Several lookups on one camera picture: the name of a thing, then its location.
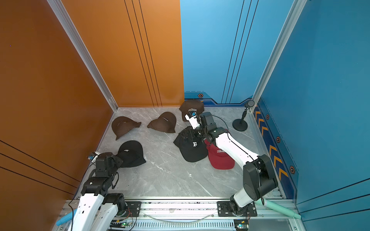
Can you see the green foam handle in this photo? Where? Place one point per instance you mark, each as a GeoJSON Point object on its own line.
{"type": "Point", "coordinates": [278, 208]}

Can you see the brown cap middle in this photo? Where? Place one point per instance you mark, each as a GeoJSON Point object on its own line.
{"type": "Point", "coordinates": [166, 123]}

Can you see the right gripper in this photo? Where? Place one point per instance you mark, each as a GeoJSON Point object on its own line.
{"type": "Point", "coordinates": [201, 124]}

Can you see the brown cap far left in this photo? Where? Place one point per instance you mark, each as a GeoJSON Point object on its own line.
{"type": "Point", "coordinates": [122, 125]}

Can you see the brown Colorado cap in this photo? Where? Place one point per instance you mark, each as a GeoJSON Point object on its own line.
{"type": "Point", "coordinates": [191, 105]}

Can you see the black R cap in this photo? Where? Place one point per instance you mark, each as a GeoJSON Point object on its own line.
{"type": "Point", "coordinates": [196, 153]}

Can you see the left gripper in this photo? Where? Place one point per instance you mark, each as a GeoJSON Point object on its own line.
{"type": "Point", "coordinates": [118, 160]}

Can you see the aluminium front rail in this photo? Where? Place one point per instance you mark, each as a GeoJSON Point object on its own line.
{"type": "Point", "coordinates": [194, 214]}

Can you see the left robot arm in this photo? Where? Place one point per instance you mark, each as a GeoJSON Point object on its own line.
{"type": "Point", "coordinates": [97, 208]}

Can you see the left circuit board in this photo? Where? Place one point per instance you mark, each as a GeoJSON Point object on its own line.
{"type": "Point", "coordinates": [124, 224]}

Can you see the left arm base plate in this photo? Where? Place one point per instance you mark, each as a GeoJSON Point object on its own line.
{"type": "Point", "coordinates": [133, 209]}

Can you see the circuit board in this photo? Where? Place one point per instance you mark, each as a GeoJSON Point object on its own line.
{"type": "Point", "coordinates": [241, 225]}
{"type": "Point", "coordinates": [124, 224]}

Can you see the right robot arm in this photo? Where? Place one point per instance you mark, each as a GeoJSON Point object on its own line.
{"type": "Point", "coordinates": [259, 176]}

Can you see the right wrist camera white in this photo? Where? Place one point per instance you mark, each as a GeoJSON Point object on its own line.
{"type": "Point", "coordinates": [193, 119]}

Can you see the right circuit board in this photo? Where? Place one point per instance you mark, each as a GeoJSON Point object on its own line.
{"type": "Point", "coordinates": [241, 225]}

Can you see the black microphone stand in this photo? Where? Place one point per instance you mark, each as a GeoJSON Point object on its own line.
{"type": "Point", "coordinates": [241, 124]}

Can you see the blue foam handle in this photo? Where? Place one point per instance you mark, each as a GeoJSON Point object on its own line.
{"type": "Point", "coordinates": [65, 218]}

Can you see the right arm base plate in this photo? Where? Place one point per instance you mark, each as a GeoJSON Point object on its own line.
{"type": "Point", "coordinates": [231, 209]}

